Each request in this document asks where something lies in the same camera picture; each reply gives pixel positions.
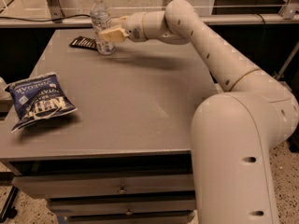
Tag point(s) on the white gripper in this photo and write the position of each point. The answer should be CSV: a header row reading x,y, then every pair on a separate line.
x,y
135,27

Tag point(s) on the clear plastic water bottle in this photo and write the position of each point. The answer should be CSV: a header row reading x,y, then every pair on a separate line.
x,y
101,21

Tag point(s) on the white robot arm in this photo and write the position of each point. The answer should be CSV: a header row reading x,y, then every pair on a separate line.
x,y
232,131

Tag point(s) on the black rxbar chocolate wrapper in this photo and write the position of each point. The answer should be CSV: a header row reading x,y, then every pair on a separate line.
x,y
83,42

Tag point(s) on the blue potato chip bag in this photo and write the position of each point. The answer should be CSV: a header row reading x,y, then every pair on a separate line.
x,y
37,98

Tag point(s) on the grey drawer cabinet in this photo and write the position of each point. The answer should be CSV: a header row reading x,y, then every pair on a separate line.
x,y
133,117

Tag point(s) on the top cabinet drawer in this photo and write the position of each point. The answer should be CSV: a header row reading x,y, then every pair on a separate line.
x,y
73,186

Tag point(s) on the cabinet drawer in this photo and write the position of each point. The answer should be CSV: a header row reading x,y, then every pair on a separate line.
x,y
73,186
180,217
122,207

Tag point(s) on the bottom cabinet drawer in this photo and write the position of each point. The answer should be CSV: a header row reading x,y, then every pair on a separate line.
x,y
180,217

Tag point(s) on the middle cabinet drawer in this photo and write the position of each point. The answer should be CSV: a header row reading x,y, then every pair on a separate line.
x,y
122,207

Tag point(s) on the grey metal frame rail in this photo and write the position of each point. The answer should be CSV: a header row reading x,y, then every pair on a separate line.
x,y
37,13

